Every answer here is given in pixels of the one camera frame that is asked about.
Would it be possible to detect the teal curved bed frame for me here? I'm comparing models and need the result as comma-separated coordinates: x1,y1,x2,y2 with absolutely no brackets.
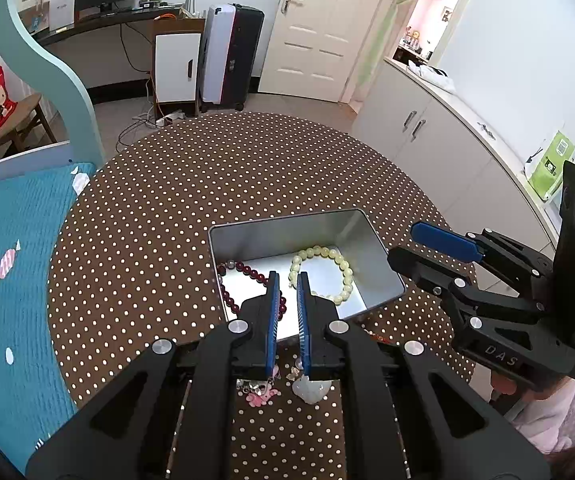
0,0,106,177

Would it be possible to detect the green packet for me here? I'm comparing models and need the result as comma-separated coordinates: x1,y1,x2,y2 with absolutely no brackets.
527,131,575,201

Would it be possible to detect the wooden stool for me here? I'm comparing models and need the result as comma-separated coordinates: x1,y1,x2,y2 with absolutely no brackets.
0,92,58,161

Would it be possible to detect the brown polka dot tablecloth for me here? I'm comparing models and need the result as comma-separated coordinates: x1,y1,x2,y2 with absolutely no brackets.
48,111,478,480

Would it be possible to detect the person's right forearm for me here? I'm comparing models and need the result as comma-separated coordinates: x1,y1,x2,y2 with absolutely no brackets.
512,375,575,456

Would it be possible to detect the white folded cloth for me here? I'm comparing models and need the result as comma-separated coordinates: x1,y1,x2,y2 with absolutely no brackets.
406,60,455,92

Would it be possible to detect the blue candy print blanket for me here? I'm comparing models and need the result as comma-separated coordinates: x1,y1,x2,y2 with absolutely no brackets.
0,162,98,476

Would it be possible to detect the dark curved desk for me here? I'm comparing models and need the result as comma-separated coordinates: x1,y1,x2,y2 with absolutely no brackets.
35,7,206,106

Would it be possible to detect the white and black suitcase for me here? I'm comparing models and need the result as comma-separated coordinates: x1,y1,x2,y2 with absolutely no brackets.
198,4,265,112

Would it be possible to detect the silver metal tin box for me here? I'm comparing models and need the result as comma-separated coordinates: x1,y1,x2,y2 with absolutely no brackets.
208,208,407,323

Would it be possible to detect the white small cabinet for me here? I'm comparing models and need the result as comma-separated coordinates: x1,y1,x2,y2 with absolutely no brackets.
152,17,206,113

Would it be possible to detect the translucent white pendant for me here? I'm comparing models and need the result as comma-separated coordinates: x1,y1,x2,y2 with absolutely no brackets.
291,365,331,403

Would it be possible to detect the cream bead bracelet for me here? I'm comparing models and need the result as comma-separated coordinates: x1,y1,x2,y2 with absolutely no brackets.
287,245,355,306

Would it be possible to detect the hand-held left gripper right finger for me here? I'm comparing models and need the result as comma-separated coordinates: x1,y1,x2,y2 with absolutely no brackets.
295,271,553,480

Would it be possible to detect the cream panel door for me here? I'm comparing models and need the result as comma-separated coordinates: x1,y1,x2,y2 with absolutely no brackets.
258,0,398,103

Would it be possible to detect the person's right hand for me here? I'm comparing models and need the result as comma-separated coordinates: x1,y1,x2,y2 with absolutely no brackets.
490,372,525,413

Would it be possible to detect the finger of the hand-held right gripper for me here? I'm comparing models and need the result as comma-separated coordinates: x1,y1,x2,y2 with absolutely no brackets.
387,245,549,347
410,220,554,302

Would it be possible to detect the dark red bead bracelet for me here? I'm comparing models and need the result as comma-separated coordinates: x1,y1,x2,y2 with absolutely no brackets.
216,260,288,320

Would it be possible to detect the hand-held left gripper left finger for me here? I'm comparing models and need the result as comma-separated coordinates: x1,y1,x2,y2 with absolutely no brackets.
25,271,284,480

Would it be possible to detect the white counter cabinet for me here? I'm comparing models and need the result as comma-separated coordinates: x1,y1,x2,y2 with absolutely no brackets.
350,56,568,261

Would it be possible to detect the white box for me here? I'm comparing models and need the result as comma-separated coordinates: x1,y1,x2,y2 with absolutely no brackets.
48,0,76,31

